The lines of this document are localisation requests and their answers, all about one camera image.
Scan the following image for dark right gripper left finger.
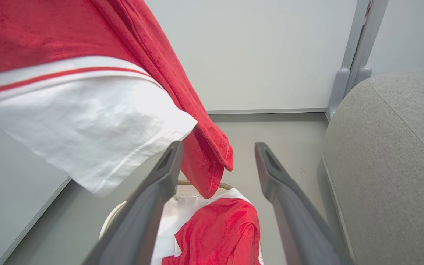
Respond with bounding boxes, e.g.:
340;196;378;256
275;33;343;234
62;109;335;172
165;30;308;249
82;141;184;265

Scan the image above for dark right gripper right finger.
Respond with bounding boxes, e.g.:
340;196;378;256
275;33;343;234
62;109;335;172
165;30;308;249
255;142;352;265

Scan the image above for red shorts with striped hem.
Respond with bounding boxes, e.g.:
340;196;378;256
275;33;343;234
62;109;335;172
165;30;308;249
162;198;261;265

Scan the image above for red shirt with white sleeves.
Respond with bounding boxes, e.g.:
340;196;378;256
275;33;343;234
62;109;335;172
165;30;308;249
0;0;234;199

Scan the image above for white cloth basket liner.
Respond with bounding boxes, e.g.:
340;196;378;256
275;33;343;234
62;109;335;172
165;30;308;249
150;188;264;265

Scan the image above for white laundry basket brown rim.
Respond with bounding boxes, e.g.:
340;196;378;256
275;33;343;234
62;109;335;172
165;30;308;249
99;180;234;240

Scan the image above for grey fabric sofa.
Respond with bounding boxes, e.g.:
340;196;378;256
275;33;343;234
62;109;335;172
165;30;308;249
317;71;424;265

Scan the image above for grey partition bottom rail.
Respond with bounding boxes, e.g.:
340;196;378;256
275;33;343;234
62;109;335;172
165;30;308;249
206;108;326;114

